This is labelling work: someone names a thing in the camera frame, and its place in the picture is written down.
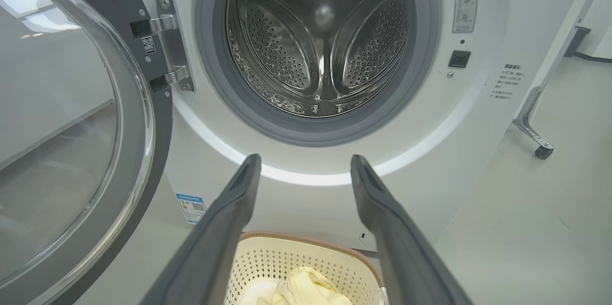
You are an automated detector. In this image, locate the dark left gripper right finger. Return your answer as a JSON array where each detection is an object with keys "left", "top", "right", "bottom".
[{"left": 350, "top": 154, "right": 474, "bottom": 305}]

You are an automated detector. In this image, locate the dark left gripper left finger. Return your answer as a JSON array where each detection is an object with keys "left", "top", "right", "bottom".
[{"left": 141, "top": 154, "right": 262, "bottom": 305}]

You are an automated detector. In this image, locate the cream yellow printed garment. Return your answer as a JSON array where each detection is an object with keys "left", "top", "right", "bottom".
[{"left": 239, "top": 267, "right": 354, "bottom": 305}]

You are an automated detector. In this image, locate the round black glass washer door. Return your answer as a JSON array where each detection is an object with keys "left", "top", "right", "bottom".
[{"left": 0, "top": 0, "right": 174, "bottom": 305}]

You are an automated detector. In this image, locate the white front-load washing machine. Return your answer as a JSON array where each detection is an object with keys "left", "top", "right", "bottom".
[{"left": 72, "top": 0, "right": 598, "bottom": 305}]

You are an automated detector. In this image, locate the grey rubber door gasket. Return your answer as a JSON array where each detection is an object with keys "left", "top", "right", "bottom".
[{"left": 194, "top": 0, "right": 440, "bottom": 148}]

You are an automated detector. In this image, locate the metal washer door hinge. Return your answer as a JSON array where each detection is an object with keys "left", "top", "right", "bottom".
[{"left": 130, "top": 0, "right": 195, "bottom": 93}]

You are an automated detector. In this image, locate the steel washing machine drum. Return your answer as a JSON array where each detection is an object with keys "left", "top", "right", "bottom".
[{"left": 226, "top": 0, "right": 411, "bottom": 118}]

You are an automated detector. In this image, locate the round white filter cover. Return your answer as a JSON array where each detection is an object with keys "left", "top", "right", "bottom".
[{"left": 356, "top": 229, "right": 382, "bottom": 252}]

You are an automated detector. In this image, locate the blue energy label sticker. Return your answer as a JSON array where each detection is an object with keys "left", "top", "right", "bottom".
[{"left": 175, "top": 193, "right": 207, "bottom": 225}]

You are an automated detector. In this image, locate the cream perforated basket brown rim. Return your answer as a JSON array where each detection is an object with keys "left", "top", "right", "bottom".
[{"left": 225, "top": 231, "right": 389, "bottom": 305}]

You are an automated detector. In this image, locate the metal partition leg with caster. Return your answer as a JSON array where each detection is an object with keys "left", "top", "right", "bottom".
[{"left": 513, "top": 86, "right": 555, "bottom": 160}]

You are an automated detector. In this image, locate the small printed text label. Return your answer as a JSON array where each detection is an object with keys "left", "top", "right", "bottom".
[{"left": 490, "top": 64, "right": 525, "bottom": 101}]

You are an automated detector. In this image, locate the white rolling partition panel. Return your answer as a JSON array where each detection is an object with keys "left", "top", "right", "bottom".
[{"left": 525, "top": 0, "right": 612, "bottom": 105}]

